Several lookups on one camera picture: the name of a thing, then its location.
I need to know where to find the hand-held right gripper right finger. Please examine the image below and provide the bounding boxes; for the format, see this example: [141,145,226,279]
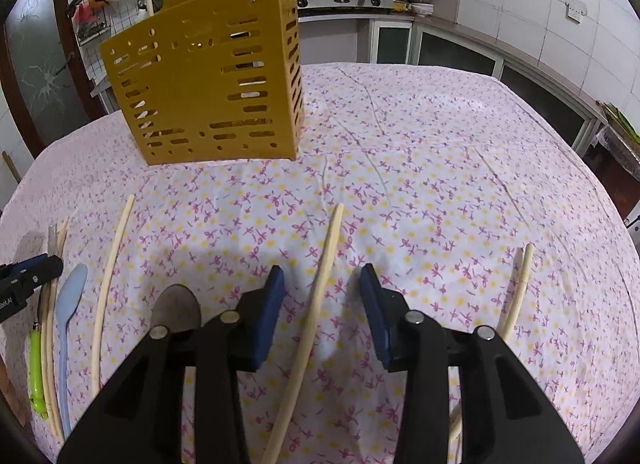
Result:
[357,264,586,464]

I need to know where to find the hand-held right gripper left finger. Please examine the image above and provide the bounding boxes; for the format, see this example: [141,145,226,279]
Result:
[57,265,287,464]

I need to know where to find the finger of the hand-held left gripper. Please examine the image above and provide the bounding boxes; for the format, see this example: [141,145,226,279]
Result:
[0,253,65,295]

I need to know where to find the light blue plastic spoon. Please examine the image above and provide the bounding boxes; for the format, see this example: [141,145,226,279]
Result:
[54,263,89,442]

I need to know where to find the metal spoon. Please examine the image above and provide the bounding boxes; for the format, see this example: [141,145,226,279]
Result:
[150,284,203,332]

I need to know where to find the yellow perforated utensil holder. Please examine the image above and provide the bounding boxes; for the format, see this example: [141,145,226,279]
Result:
[98,0,307,167]

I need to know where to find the frosted glass door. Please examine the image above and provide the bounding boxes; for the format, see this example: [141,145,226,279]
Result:
[0,0,107,145]

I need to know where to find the kitchen counter cabinets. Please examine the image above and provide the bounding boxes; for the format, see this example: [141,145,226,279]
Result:
[300,14,608,150]

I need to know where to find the yellow and red cloth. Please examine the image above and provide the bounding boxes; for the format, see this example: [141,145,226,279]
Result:
[67,0,108,20]

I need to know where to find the bin with plastic bag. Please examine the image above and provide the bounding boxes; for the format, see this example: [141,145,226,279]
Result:
[582,124,640,225]

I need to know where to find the green vegetables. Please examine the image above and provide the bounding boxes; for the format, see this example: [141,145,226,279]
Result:
[602,101,640,145]

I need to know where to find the wire wall basket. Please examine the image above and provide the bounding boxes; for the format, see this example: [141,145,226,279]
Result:
[74,18,112,46]

